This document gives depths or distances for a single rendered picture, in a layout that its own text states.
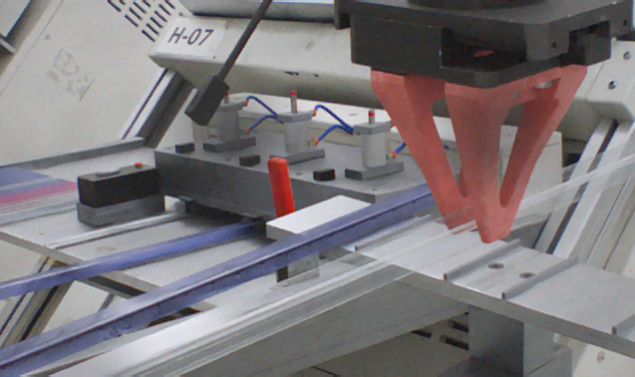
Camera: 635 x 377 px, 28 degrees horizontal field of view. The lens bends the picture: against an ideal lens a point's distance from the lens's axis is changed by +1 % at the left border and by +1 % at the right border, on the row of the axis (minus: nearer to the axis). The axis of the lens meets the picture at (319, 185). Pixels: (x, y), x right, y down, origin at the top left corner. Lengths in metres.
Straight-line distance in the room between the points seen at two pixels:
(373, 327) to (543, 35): 0.60
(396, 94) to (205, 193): 0.77
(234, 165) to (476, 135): 0.74
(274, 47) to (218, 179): 0.33
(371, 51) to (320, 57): 0.95
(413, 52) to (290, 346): 0.52
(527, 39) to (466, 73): 0.03
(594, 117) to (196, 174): 0.39
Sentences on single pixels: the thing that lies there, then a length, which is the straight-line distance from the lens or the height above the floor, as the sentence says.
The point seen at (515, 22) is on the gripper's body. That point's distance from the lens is 0.46.
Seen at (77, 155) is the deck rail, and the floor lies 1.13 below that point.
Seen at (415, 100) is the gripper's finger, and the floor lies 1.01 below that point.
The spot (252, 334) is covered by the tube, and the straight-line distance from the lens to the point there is 0.44.
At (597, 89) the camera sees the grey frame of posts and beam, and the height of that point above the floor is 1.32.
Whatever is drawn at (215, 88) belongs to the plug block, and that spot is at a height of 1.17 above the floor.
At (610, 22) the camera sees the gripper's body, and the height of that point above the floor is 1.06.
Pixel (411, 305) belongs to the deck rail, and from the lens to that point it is 1.05.
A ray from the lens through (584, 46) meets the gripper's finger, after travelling 0.50.
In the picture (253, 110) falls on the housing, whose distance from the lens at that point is 1.41.
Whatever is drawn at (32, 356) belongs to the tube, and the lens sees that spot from 0.66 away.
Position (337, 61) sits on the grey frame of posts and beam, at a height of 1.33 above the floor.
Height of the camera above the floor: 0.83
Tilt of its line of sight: 15 degrees up
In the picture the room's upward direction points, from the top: 30 degrees clockwise
